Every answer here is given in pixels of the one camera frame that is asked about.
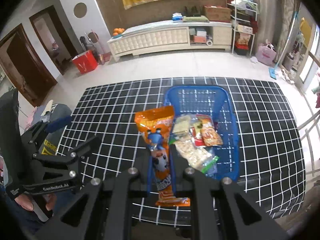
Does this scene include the white metal shelf rack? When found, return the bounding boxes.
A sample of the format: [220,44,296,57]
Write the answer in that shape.
[226,0,259,56]

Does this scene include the person's left hand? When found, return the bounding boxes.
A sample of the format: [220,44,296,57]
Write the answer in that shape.
[15,192,58,212]

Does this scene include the blue plastic basket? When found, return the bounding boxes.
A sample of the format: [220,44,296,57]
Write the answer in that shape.
[164,85,240,181]

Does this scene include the pink gift bag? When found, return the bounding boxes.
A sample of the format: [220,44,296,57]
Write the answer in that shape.
[255,42,277,66]

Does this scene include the clear cracker pack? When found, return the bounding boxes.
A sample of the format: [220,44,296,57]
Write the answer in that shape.
[172,115,191,135]

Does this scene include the green folded towel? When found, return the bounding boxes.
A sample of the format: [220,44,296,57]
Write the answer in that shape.
[183,15,209,23]

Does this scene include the cardboard box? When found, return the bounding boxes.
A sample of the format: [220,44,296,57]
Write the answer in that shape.
[203,5,231,22]

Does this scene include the white TV cabinet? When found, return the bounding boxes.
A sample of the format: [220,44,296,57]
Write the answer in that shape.
[107,20,232,61]

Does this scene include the oranges on plate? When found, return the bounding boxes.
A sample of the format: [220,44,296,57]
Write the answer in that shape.
[112,28,125,38]

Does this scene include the clear orange snack bag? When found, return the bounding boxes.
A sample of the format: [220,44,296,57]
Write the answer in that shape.
[201,118,223,147]

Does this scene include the red yellow beef snack pouch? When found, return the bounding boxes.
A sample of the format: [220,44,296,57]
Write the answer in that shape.
[189,114,212,148]

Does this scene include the green-edged cracker pack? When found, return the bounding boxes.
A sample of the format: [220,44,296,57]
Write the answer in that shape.
[174,140,219,177]

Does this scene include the brown round wall disc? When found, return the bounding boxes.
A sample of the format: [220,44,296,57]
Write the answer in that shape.
[73,2,87,18]

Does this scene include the blue tissue box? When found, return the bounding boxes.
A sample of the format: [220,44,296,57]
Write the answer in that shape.
[171,12,183,22]

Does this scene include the blue handled mop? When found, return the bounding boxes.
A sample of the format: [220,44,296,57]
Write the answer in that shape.
[268,12,299,80]

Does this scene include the wooden drying rack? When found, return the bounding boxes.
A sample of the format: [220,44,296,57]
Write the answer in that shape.
[297,52,320,178]

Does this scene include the red paper bag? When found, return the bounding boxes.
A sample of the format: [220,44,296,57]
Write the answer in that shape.
[72,50,98,74]

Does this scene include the silver standing air conditioner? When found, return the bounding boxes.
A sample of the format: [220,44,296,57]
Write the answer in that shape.
[256,0,282,46]

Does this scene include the grey queen print cloth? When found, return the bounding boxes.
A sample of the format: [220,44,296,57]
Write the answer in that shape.
[32,103,73,157]

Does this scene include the orange sausage snack stick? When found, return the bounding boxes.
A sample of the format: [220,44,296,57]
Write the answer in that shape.
[135,106,190,206]

